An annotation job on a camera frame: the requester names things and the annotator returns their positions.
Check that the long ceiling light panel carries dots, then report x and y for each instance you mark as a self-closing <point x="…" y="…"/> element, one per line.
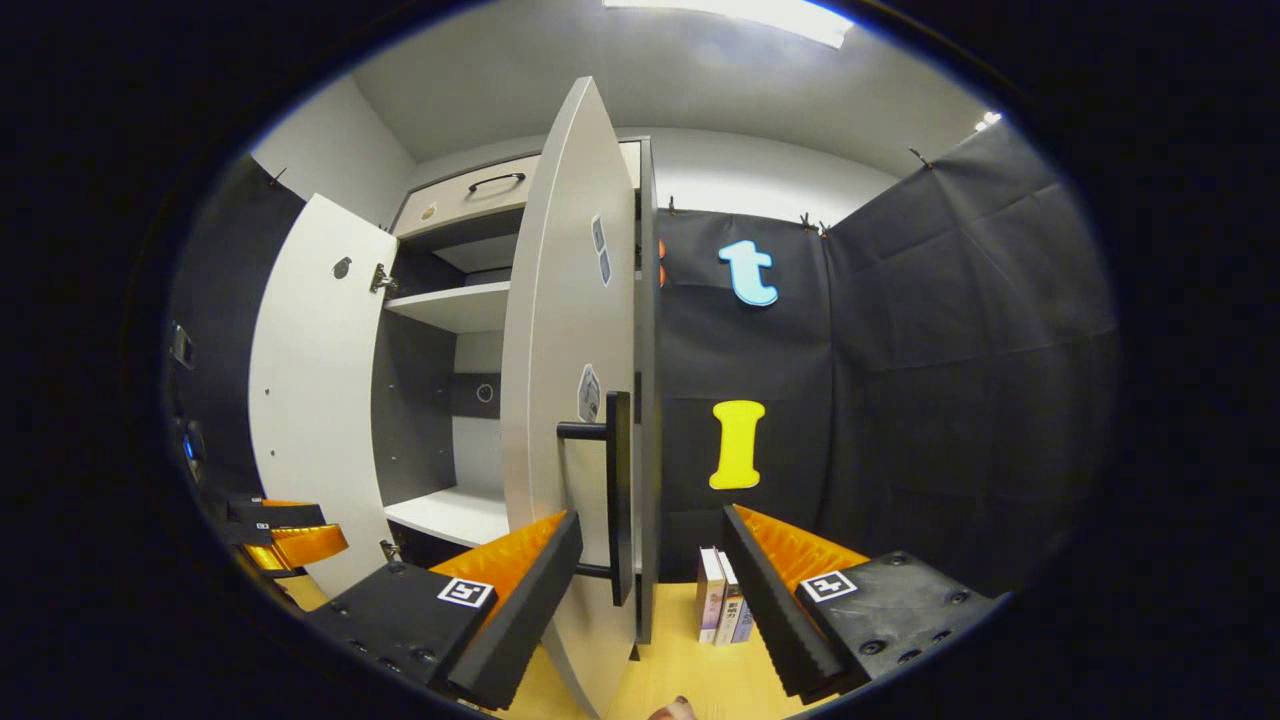
<point x="740" y="15"/>

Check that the black backdrop cloth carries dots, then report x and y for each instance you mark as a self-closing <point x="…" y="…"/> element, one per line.
<point x="930" y="350"/>

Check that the white and grey cabinet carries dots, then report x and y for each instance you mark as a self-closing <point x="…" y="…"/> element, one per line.
<point x="425" y="400"/>

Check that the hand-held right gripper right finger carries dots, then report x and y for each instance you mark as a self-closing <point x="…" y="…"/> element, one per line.
<point x="775" y="610"/>

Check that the metal door hinge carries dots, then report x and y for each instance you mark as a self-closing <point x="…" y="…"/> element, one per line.
<point x="383" y="279"/>
<point x="390" y="551"/>

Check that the white cabinet shelf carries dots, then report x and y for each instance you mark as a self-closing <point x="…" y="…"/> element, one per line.
<point x="455" y="305"/>

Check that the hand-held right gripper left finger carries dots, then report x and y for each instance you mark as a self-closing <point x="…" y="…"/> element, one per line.
<point x="525" y="610"/>

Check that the blue spine book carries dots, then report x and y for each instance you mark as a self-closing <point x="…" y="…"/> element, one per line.
<point x="744" y="622"/>

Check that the pink spine book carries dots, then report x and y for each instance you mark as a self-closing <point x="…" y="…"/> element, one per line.
<point x="730" y="615"/>

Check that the small ceiling light panel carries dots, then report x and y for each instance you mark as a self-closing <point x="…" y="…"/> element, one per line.
<point x="988" y="121"/>

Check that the white cabinet door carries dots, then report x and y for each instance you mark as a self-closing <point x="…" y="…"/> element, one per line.
<point x="310" y="400"/>
<point x="545" y="300"/>

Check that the beige cabinet drawer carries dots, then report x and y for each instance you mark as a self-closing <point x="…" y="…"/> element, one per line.
<point x="460" y="205"/>

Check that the white spine book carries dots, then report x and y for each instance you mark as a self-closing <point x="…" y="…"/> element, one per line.
<point x="708" y="595"/>

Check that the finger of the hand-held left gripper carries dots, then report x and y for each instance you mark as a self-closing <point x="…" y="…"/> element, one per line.
<point x="275" y="516"/>
<point x="300" y="548"/>

